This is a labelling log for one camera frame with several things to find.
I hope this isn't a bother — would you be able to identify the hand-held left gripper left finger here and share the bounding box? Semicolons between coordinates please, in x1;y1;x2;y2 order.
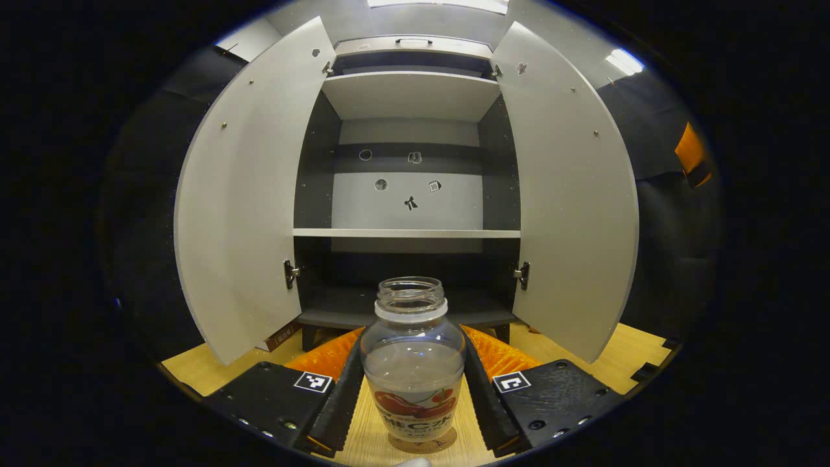
200;326;369;458

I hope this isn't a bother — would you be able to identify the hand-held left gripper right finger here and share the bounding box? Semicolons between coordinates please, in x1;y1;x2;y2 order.
459;324;628;459

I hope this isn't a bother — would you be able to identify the clear plastic bottle red label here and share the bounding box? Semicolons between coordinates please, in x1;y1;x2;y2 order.
360;276;466;448

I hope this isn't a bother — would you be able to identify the grey cabinet door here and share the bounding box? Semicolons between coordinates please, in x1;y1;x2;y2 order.
490;21;640;364
174;16;337;366

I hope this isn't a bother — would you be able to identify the grey cabinet shelf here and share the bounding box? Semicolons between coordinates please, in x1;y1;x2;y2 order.
321;70;502;123
293;228;521;239

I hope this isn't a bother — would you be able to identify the grey cabinet drawer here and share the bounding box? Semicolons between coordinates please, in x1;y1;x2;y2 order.
334;36;493;60

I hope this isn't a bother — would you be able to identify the brown thick book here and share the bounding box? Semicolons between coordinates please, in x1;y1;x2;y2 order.
256;321;303;353

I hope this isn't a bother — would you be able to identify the narrow ceiling light panel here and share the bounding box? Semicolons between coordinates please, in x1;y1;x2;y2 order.
605;48;645;76

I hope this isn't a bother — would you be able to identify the large ceiling light panel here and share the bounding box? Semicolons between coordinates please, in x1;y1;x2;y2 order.
368;0;510;15

